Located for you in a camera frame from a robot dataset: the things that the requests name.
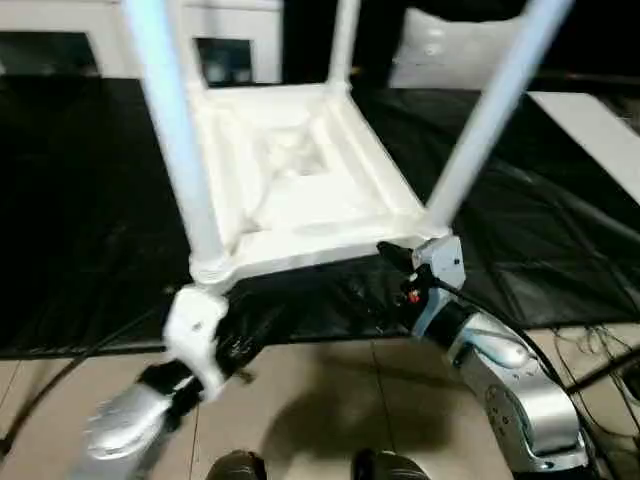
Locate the white glass-door cabinet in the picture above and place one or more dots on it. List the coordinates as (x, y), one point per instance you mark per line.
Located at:
(125, 20)

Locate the black robot foot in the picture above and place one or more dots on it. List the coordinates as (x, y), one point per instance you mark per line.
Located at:
(387, 465)
(237, 465)

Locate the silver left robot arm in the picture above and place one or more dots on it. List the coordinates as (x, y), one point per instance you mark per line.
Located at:
(125, 415)

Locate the white flat panel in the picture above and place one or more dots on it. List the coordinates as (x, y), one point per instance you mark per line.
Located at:
(590, 130)

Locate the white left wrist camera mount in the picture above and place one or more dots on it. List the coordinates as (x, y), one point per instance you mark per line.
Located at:
(192, 325)

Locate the black cabinet with gold label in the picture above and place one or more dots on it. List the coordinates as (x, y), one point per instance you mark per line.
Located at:
(310, 40)

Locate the black work mat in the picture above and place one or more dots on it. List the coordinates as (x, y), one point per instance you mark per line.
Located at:
(75, 200)

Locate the light grey printed pillow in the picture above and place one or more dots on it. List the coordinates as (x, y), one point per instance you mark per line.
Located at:
(440, 45)

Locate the black right robot foot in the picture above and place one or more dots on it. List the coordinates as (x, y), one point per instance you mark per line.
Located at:
(387, 465)

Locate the black left robot foot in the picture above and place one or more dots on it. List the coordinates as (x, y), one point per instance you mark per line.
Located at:
(237, 465)

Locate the black stand bar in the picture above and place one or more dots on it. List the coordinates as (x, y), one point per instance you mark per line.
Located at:
(605, 376)

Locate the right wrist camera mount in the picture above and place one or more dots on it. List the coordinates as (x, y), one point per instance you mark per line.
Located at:
(445, 260)

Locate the white plastic table leg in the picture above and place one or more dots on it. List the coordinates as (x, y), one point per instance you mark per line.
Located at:
(495, 100)
(345, 45)
(175, 125)

